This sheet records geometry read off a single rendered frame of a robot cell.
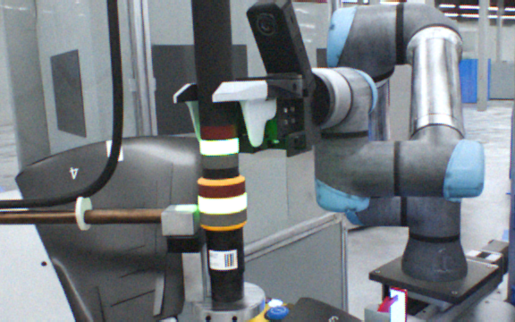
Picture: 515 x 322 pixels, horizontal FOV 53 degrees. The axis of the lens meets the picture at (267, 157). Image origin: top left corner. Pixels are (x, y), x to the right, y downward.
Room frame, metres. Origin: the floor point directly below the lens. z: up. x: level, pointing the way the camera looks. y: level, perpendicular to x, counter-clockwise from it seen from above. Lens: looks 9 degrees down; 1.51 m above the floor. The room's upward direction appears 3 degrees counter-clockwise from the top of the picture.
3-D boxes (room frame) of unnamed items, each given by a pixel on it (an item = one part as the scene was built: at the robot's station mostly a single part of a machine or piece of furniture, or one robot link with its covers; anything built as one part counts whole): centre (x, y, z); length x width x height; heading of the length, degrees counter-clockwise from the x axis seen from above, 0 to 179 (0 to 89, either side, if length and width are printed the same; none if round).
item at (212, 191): (0.46, 0.04, 1.41); 0.04 x 0.04 x 0.01
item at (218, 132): (0.46, 0.04, 1.47); 0.03 x 0.03 x 0.01
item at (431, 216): (1.17, -0.38, 1.20); 0.13 x 0.12 x 0.14; 73
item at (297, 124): (0.57, -0.02, 1.48); 0.12 x 0.08 x 0.09; 149
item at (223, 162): (0.46, 0.04, 1.44); 0.03 x 0.03 x 0.01
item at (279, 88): (0.50, -0.01, 1.50); 0.09 x 0.05 x 0.02; 157
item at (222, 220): (0.46, 0.04, 1.39); 0.04 x 0.04 x 0.01
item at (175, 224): (0.46, 0.05, 1.35); 0.09 x 0.07 x 0.10; 83
